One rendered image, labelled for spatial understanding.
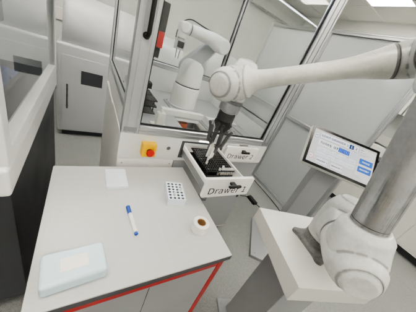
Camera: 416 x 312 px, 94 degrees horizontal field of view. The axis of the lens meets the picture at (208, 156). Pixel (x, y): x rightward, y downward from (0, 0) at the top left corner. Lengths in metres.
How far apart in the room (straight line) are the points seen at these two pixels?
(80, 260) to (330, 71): 0.92
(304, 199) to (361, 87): 1.28
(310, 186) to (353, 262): 1.15
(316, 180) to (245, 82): 1.30
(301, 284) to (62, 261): 0.74
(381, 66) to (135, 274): 0.96
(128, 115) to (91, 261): 0.59
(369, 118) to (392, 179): 1.77
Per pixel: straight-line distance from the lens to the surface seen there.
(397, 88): 2.44
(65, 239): 0.80
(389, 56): 0.81
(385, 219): 0.73
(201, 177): 0.95
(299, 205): 1.91
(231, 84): 0.61
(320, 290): 0.91
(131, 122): 0.99
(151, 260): 0.76
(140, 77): 0.93
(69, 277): 0.68
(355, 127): 2.46
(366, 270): 0.74
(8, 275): 1.36
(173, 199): 0.90
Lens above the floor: 1.40
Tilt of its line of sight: 27 degrees down
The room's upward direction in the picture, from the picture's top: 22 degrees clockwise
